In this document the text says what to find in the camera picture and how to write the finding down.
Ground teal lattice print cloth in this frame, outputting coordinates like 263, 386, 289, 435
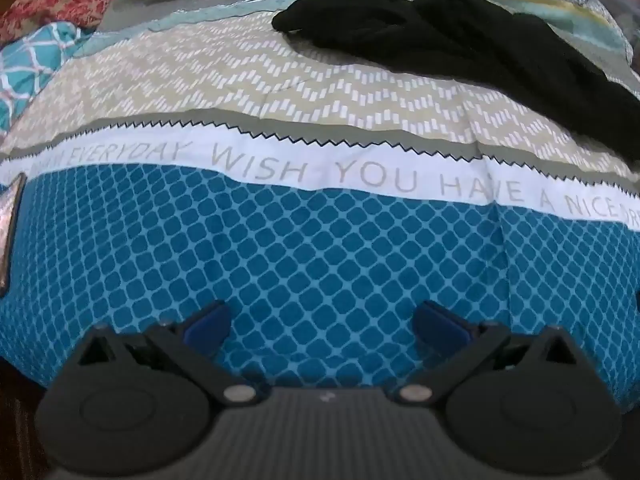
0, 22, 93, 133

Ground smartphone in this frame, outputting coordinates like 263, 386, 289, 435
0, 172, 28, 296

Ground black pants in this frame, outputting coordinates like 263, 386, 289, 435
271, 0, 640, 171

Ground teal beige patterned blanket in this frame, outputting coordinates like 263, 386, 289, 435
0, 0, 640, 411

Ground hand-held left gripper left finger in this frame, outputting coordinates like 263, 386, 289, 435
76, 301, 262, 407

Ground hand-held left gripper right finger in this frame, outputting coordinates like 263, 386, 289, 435
391, 300, 582, 407

